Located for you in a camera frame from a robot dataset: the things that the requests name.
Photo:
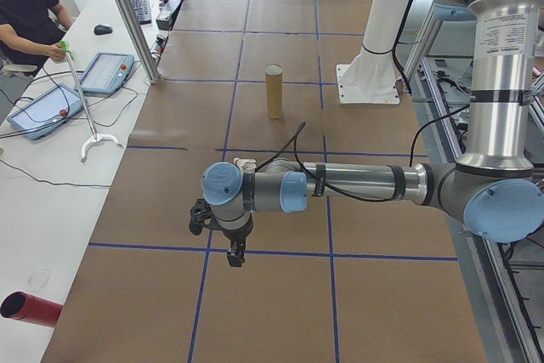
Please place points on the white side desk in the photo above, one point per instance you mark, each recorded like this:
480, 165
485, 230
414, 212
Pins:
38, 218

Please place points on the black box with white label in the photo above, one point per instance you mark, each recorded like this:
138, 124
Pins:
168, 14

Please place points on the black computer keyboard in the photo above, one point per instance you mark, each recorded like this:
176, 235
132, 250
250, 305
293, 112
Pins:
139, 3

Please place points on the red tube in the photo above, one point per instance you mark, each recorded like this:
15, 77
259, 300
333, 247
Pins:
36, 310

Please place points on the metal V-shaped frame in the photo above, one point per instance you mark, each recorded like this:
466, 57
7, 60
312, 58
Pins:
497, 295

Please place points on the person bare forearm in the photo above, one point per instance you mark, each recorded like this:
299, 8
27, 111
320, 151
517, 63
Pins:
25, 42
64, 14

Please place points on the grey metal post mount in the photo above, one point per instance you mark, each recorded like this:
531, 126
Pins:
136, 27

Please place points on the blue teach pendant tablet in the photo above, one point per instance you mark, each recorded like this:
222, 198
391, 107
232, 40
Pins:
42, 110
104, 72

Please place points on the white chair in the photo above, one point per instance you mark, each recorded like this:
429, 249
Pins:
19, 69

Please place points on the white column stand with plate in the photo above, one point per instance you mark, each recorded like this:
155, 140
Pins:
382, 18

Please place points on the brown cardboard tube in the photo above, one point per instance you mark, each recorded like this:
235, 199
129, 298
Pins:
274, 95

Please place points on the black computer mouse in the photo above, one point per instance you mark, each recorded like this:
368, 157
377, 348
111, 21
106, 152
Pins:
103, 30

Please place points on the silver reacher grabber tool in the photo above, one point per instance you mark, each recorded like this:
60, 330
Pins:
97, 138

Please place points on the black wiring bundle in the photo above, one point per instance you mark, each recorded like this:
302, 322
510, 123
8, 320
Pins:
510, 269

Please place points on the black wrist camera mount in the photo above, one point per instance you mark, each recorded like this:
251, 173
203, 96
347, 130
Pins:
200, 216

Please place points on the person bare hand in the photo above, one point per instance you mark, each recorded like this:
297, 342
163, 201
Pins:
58, 51

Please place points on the person in black T-shirt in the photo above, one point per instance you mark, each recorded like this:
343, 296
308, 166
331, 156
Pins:
21, 1

